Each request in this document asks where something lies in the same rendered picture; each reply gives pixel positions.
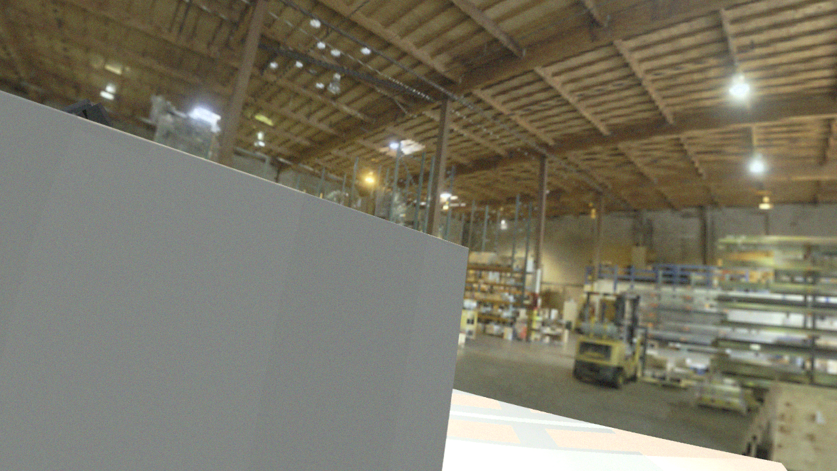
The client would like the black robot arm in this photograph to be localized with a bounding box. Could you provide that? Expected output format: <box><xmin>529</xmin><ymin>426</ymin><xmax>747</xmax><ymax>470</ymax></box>
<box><xmin>59</xmin><ymin>98</ymin><xmax>113</xmax><ymax>128</ymax></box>

